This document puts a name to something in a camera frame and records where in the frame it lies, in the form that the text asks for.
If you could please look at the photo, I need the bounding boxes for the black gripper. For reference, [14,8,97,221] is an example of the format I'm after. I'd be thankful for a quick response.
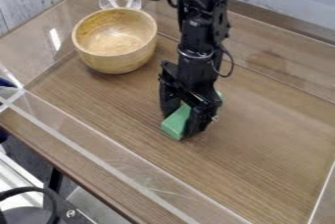
[159,48,222,137]

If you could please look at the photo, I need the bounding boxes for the green rectangular block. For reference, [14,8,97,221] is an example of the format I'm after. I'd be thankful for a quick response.
[159,90,224,142]

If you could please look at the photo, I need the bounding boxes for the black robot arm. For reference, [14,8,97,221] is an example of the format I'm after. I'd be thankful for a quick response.
[152,0,231,140]

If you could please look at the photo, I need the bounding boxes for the light wooden bowl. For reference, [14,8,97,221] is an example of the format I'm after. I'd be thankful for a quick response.
[72,8,156,74]

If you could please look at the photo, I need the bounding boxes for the clear acrylic tray walls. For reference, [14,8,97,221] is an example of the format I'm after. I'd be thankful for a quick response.
[0,0,335,224]

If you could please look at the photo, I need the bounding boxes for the black table leg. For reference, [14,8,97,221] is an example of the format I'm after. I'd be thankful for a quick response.
[48,168,62,193]

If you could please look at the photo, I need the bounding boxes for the grey metal base plate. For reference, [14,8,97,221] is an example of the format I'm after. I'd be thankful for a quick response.
[54,195,96,224]

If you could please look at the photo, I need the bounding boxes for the black cable loop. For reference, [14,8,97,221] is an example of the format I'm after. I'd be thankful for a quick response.
[0,186,60,224]

